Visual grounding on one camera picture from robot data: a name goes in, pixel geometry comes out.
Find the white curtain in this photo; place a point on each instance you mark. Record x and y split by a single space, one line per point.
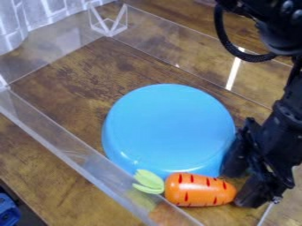
23 16

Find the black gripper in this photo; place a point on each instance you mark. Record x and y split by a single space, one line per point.
269 150

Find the orange toy carrot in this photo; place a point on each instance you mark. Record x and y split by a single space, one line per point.
185 189

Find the blue object at corner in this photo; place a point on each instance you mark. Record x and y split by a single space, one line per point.
10 212

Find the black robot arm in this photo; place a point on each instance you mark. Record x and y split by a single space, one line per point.
278 18

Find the clear acrylic enclosure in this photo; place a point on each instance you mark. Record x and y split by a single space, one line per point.
59 82

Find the blue upside-down bowl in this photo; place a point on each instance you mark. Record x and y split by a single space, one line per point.
169 128

